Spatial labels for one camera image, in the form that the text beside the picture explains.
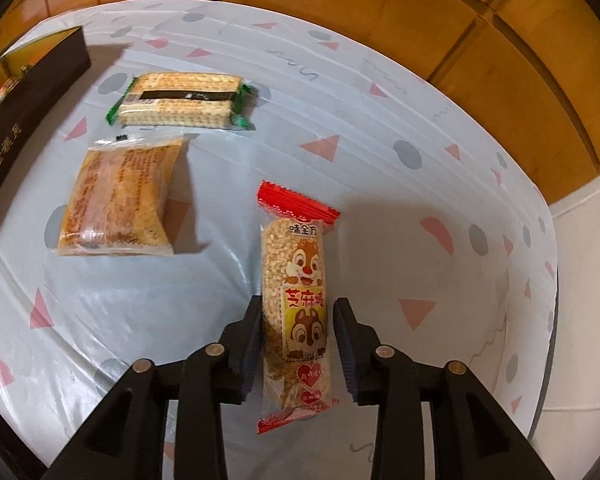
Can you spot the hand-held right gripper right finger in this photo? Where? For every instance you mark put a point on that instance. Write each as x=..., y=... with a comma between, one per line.
x=345, y=350

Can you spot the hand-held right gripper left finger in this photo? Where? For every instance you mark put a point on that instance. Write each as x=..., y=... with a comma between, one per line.
x=250, y=345

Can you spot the sesame bar packet red ends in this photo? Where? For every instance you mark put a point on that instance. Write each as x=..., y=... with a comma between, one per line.
x=300, y=260

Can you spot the dark box with gold interior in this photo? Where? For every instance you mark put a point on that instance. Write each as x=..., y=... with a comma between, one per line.
x=30, y=105

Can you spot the brown pastry packet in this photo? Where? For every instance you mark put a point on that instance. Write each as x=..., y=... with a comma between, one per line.
x=115, y=195

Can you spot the cracker packet with green ends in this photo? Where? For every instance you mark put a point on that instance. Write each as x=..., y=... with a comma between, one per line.
x=180, y=100

